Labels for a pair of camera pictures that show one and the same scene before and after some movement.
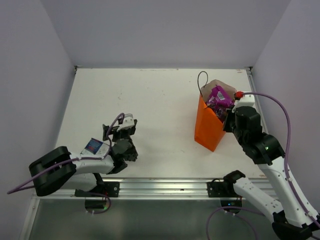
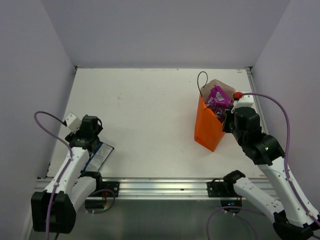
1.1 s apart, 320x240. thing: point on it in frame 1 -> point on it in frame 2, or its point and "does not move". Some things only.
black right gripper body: x=230 y=124 does not move
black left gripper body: x=125 y=133 -> x=72 y=135
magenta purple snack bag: x=219 y=96 does not move
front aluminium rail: x=157 y=189 does not move
